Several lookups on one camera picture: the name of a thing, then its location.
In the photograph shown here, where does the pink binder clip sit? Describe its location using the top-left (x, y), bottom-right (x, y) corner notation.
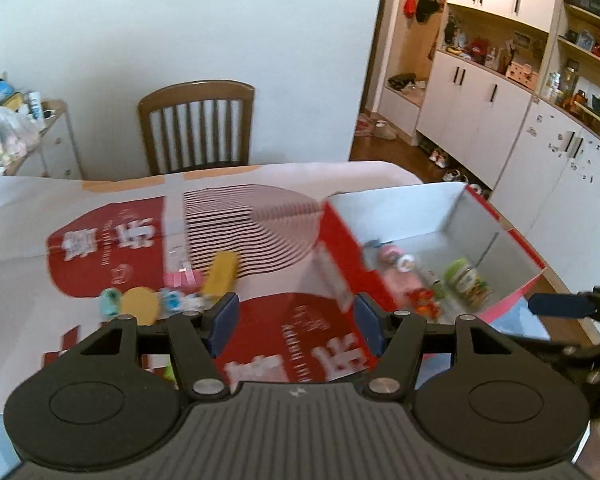
top-left (163, 246), bottom-right (204, 294)

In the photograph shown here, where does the blue white astronaut keychain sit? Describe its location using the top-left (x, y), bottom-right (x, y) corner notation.
top-left (158, 287), bottom-right (213, 314)

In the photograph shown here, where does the yellow round disc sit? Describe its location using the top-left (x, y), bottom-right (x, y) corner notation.
top-left (120, 286), bottom-right (161, 326)

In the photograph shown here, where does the yellow rectangular block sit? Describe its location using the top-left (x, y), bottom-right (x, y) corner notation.
top-left (201, 252), bottom-right (239, 299)

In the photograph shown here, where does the pink round container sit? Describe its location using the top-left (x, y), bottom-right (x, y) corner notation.
top-left (378, 244), bottom-right (404, 266)

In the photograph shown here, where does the teal small toy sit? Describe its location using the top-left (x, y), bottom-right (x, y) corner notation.
top-left (98, 287), bottom-right (122, 318)

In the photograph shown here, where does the green label jar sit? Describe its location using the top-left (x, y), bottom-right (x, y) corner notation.
top-left (444, 258), bottom-right (491, 309)

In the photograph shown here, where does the red cardboard box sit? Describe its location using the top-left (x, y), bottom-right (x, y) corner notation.
top-left (312, 181), bottom-right (549, 361)

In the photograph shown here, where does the red white patterned tablecloth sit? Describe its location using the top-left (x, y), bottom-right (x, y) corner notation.
top-left (0, 162), bottom-right (417, 412)

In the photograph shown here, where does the brown wooden chair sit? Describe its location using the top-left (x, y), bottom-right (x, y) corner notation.
top-left (137, 79), bottom-right (256, 176)

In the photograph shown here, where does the pink floor mat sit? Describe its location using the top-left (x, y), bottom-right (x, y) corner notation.
top-left (354, 113), bottom-right (376, 136)

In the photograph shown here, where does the white drawer cabinet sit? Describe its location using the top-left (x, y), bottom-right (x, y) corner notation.
top-left (5, 100), bottom-right (83, 180)

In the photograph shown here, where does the clear plastic bag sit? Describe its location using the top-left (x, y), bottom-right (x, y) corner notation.
top-left (0, 106), bottom-right (41, 169)

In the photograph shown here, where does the white wall cabinet unit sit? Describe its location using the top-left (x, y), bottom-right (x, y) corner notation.
top-left (365, 0), bottom-right (600, 290)

